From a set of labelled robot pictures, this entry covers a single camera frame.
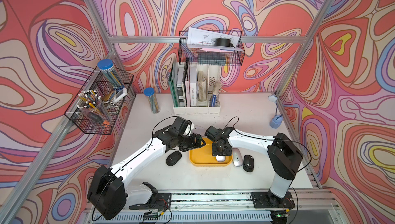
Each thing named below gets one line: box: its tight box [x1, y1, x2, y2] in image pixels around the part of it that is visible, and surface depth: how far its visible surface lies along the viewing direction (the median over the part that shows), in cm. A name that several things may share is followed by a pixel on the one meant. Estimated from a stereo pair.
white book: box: [189, 66, 197, 107], surface depth 98 cm
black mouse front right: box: [242, 154, 255, 173], surface depth 86 cm
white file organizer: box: [172, 64, 222, 116], surface depth 104 cm
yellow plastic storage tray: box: [188, 137, 233, 167], surface depth 86 cm
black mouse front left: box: [165, 151, 183, 166], surface depth 88 cm
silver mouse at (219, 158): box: [216, 154, 226, 162], surface depth 87 cm
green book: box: [168, 60, 180, 108], surface depth 92 cm
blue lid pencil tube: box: [144, 87, 161, 115], surface depth 107 cm
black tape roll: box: [214, 38, 236, 48], surface depth 84 cm
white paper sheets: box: [187, 27, 245, 52], surface depth 87 cm
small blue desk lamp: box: [268, 94, 283, 129], surface depth 98 cm
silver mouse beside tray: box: [231, 147, 243, 167], surface depth 88 cm
